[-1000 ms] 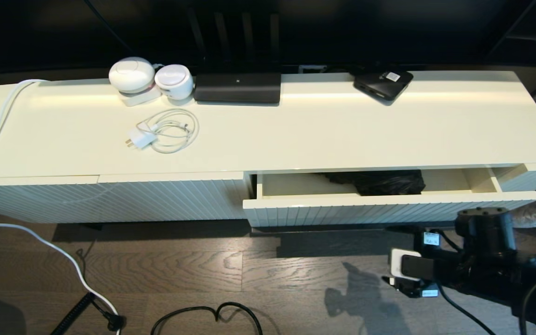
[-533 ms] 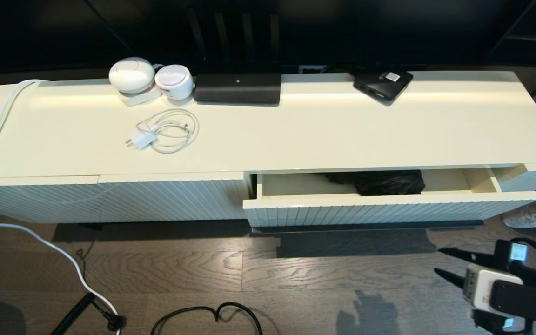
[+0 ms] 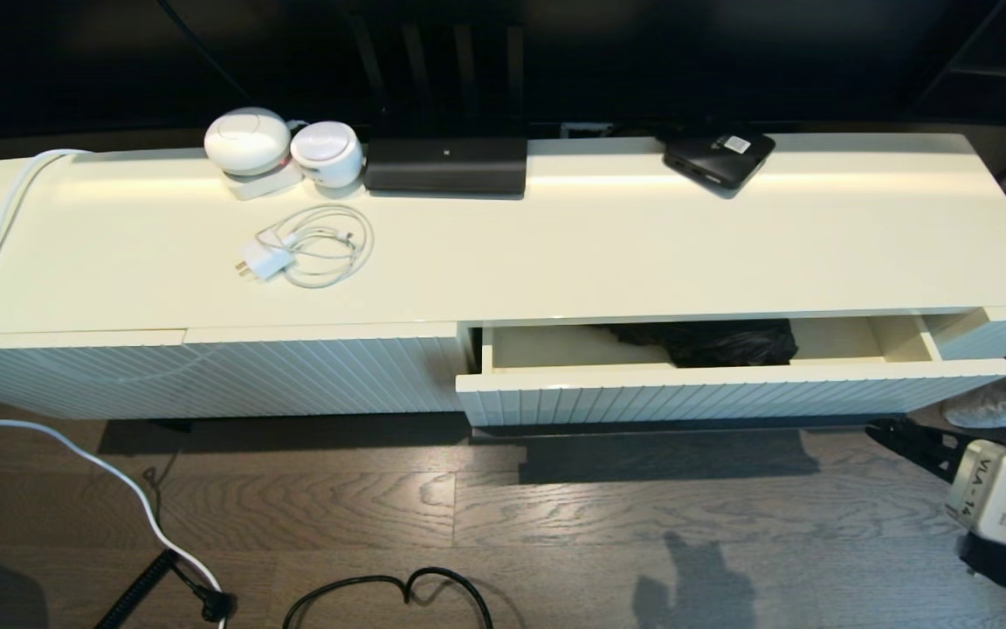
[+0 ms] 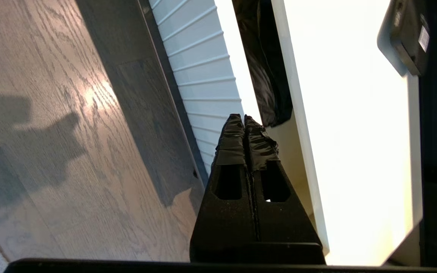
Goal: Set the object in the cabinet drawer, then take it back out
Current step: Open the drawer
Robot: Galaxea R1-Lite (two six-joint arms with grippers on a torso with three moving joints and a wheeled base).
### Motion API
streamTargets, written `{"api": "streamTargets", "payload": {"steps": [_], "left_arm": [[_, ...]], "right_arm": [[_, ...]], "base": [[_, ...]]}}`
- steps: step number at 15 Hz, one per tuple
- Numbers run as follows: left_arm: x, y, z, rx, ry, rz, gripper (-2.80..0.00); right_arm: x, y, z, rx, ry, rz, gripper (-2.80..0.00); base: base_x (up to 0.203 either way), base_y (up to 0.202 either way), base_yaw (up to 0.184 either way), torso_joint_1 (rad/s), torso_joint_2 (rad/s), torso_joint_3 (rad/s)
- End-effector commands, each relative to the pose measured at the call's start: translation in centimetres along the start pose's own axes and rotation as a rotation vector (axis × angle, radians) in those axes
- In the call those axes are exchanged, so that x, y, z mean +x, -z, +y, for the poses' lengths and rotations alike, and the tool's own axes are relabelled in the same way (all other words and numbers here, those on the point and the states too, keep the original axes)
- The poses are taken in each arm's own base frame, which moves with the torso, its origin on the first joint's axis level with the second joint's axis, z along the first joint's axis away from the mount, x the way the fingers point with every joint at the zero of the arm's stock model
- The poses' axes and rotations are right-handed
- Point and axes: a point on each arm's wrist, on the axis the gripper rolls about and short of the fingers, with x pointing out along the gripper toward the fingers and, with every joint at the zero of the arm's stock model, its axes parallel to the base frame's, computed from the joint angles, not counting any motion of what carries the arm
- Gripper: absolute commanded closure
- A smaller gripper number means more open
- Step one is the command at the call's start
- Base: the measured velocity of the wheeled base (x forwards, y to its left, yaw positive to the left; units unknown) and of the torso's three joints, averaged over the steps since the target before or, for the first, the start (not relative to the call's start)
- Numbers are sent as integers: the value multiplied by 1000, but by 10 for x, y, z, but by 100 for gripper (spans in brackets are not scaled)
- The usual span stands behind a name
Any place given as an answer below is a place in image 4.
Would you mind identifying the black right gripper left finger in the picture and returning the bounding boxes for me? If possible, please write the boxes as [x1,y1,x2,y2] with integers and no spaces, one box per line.
[189,114,259,264]

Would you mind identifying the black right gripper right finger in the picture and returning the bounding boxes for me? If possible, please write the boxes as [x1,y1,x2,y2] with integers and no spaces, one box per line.
[244,115,326,265]

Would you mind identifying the black folding umbrella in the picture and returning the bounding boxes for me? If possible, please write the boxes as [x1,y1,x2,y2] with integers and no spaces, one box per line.
[233,0,293,128]

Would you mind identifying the white ribbed TV cabinet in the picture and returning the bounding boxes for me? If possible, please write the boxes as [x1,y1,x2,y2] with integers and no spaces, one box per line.
[271,0,424,267]

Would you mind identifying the black set-top box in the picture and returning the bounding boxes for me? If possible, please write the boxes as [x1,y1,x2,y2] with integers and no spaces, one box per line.
[389,0,431,76]

